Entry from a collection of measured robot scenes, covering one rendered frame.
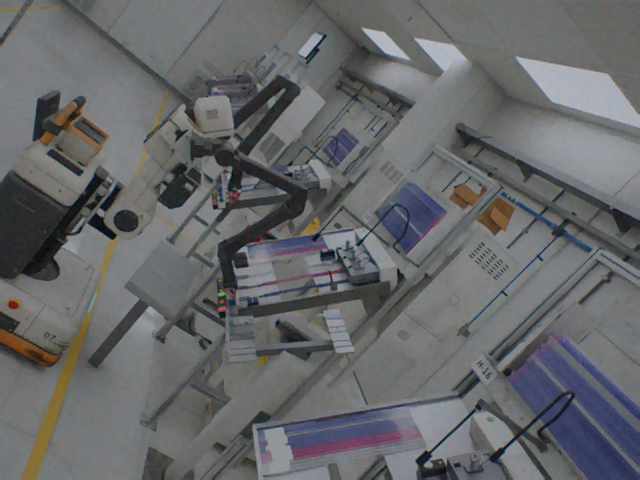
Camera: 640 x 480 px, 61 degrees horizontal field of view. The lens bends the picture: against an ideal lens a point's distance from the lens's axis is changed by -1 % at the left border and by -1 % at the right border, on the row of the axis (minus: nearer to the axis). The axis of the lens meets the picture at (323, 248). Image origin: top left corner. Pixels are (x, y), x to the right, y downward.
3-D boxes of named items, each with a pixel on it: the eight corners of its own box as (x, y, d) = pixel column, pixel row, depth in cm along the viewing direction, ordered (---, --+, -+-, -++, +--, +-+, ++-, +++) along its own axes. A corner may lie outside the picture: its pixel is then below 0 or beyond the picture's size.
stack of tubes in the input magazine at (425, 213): (406, 253, 257) (446, 210, 252) (375, 215, 302) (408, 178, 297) (423, 268, 262) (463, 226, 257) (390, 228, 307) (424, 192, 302)
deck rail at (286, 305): (239, 321, 249) (237, 309, 247) (239, 318, 251) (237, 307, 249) (390, 293, 260) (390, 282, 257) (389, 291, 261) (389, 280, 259)
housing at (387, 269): (381, 295, 261) (380, 268, 255) (355, 252, 305) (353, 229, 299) (397, 292, 262) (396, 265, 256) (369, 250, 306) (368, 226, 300)
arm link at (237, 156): (313, 183, 239) (316, 193, 231) (296, 208, 244) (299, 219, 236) (220, 135, 221) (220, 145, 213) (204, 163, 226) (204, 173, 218)
